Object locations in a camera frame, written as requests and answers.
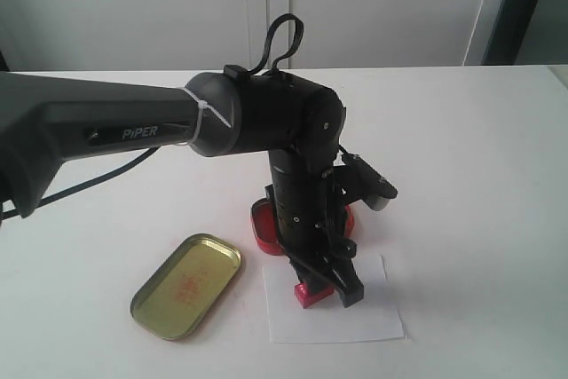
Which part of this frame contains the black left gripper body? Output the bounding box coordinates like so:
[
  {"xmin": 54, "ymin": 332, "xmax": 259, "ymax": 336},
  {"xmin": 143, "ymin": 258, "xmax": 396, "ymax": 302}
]
[{"xmin": 265, "ymin": 183, "xmax": 357, "ymax": 272}]

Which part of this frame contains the red stamp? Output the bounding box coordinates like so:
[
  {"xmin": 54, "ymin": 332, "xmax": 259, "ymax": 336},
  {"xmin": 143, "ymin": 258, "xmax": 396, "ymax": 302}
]
[{"xmin": 294, "ymin": 283, "xmax": 335, "ymax": 309}]

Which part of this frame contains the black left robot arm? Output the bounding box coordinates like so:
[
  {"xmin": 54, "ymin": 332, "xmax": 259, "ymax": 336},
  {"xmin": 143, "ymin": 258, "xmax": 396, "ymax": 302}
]
[{"xmin": 1, "ymin": 71, "xmax": 364, "ymax": 306}]

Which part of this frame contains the red ink pad tin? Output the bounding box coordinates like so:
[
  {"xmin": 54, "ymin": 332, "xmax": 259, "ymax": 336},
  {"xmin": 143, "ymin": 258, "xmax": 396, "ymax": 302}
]
[{"xmin": 251, "ymin": 198, "xmax": 357, "ymax": 259}]

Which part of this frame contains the white paper sheet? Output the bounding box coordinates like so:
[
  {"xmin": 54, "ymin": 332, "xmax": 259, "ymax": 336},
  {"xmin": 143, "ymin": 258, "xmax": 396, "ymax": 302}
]
[{"xmin": 263, "ymin": 252, "xmax": 404, "ymax": 343}]

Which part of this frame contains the gold tin lid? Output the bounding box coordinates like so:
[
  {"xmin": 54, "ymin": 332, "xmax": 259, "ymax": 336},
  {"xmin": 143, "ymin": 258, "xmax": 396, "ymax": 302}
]
[{"xmin": 130, "ymin": 233, "xmax": 242, "ymax": 341}]

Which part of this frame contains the white zip tie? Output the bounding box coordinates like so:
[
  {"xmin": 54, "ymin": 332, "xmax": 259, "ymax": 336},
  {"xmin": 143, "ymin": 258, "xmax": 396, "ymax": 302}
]
[{"xmin": 179, "ymin": 87, "xmax": 233, "ymax": 146}]

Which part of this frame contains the white cabinet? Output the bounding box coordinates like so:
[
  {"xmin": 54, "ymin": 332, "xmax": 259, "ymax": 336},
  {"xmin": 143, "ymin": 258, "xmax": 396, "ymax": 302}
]
[{"xmin": 1, "ymin": 0, "xmax": 503, "ymax": 71}]

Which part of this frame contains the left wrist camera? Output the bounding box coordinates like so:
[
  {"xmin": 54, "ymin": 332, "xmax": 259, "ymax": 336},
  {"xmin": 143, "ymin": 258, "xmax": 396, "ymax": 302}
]
[{"xmin": 336, "ymin": 152, "xmax": 398, "ymax": 211}]

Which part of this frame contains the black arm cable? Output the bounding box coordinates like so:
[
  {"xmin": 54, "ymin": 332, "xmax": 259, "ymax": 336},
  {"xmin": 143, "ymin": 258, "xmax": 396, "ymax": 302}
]
[{"xmin": 0, "ymin": 13, "xmax": 305, "ymax": 220}]

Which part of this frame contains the dark vertical post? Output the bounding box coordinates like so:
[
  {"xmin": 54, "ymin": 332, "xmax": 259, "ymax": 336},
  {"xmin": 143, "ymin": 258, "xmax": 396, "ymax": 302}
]
[{"xmin": 481, "ymin": 0, "xmax": 539, "ymax": 66}]

